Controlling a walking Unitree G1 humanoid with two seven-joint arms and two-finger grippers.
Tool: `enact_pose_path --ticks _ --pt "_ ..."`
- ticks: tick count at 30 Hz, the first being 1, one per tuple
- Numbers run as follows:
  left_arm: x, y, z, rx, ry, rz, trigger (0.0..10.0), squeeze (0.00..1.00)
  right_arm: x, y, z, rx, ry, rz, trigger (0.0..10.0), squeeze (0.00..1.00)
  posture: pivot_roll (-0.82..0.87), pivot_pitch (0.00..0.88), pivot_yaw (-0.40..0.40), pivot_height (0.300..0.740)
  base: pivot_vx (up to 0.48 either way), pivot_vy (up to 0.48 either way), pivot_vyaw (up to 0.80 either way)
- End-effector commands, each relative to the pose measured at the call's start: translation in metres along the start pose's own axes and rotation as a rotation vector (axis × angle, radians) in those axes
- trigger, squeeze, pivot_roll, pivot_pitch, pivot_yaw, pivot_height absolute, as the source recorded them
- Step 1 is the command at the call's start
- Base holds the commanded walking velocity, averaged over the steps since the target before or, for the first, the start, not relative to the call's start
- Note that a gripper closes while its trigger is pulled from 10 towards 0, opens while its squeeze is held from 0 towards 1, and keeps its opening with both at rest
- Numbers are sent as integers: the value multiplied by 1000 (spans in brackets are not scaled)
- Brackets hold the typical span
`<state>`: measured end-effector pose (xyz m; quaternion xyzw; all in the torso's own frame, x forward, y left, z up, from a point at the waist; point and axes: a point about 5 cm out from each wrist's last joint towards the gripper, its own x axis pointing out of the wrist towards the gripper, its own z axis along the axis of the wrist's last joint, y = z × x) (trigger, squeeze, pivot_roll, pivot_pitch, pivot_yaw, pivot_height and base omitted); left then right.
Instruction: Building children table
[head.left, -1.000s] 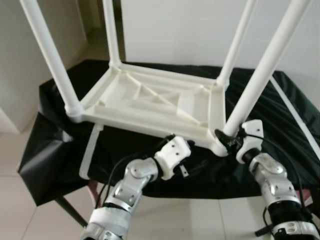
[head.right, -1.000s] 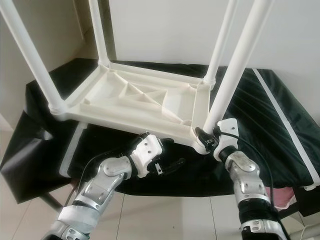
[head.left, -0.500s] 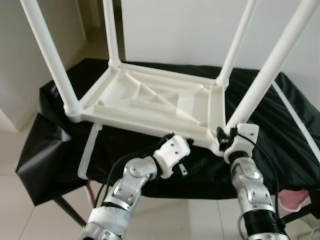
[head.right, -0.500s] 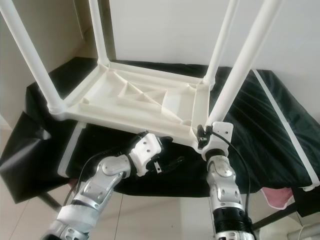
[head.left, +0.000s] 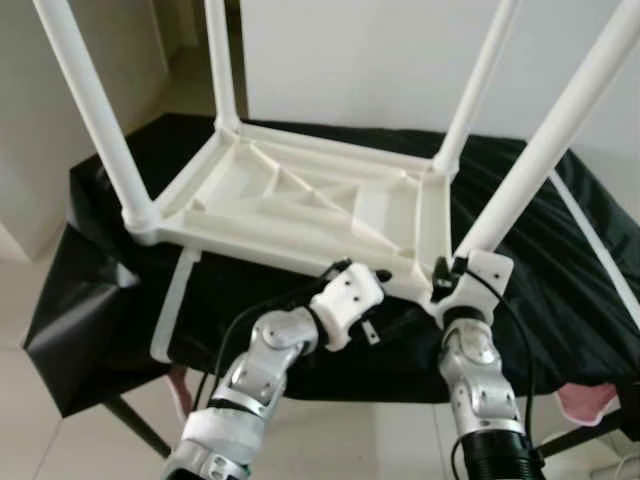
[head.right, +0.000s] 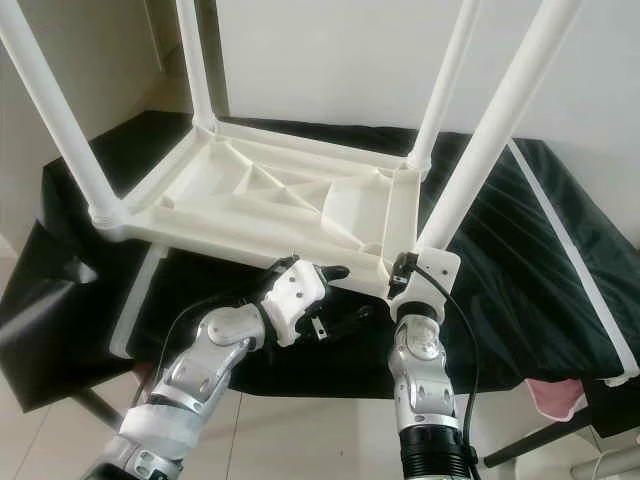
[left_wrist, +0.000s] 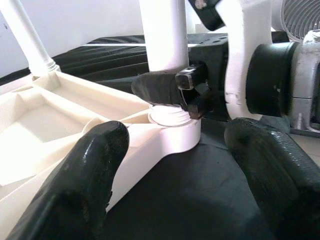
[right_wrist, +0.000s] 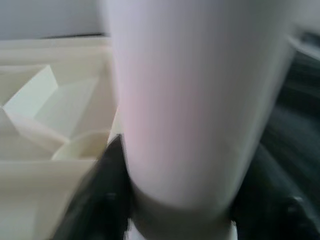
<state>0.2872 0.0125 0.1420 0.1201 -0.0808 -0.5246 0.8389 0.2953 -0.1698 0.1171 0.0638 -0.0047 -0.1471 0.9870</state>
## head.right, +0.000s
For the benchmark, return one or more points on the black metal table leg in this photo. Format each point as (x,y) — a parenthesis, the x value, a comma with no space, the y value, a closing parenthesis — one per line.
(98,411)
(560,440)

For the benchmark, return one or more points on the pink plastic object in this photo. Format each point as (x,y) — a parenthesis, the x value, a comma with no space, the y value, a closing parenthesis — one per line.
(555,398)

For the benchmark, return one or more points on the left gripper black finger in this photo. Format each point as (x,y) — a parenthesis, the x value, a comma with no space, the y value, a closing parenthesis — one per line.
(334,272)
(357,316)

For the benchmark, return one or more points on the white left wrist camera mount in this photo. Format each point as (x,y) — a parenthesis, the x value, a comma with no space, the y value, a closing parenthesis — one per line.
(295,295)

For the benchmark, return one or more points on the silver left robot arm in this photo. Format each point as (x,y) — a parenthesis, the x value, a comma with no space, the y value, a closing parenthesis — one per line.
(195,375)

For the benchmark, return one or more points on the black plastic table cover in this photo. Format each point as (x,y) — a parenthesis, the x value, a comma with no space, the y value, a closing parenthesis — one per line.
(70,320)

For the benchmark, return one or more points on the white plastic children table top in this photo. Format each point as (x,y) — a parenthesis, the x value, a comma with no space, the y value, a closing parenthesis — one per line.
(260,200)

